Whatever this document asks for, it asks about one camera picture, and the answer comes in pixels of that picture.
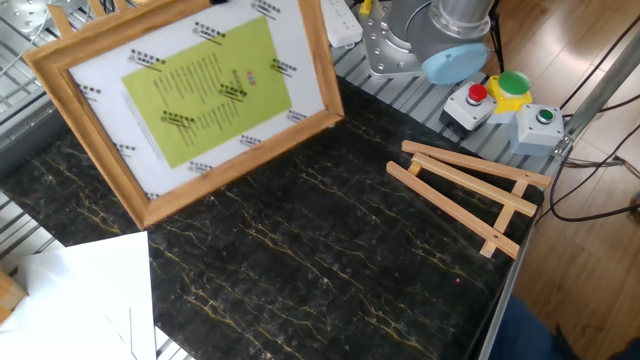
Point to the small wooden easel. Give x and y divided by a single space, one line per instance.
450 205

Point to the grey box red stop button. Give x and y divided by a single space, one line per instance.
465 112

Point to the brown cardboard box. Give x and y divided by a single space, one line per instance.
9 300

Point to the white power strip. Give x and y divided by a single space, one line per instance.
345 22

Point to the silver UR5 robot arm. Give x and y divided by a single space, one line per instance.
450 40

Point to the aluminium frame post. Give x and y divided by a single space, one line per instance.
600 90

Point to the yellow box green mushroom button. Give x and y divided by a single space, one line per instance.
510 97

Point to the black marble pattern sheet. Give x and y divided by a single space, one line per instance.
300 250

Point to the grey box small green button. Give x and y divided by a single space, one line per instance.
535 132

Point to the blue jeans leg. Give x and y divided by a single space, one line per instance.
525 335

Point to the grey aluminium beam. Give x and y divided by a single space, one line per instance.
25 140

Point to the black tripod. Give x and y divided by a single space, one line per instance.
496 35

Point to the wooden photo frame green print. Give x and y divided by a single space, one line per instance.
200 100

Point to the white paper sheet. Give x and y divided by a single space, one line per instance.
30 300
115 280

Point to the small yellow plug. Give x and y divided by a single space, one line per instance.
366 7

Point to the silver perforated metal plate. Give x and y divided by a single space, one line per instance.
22 15

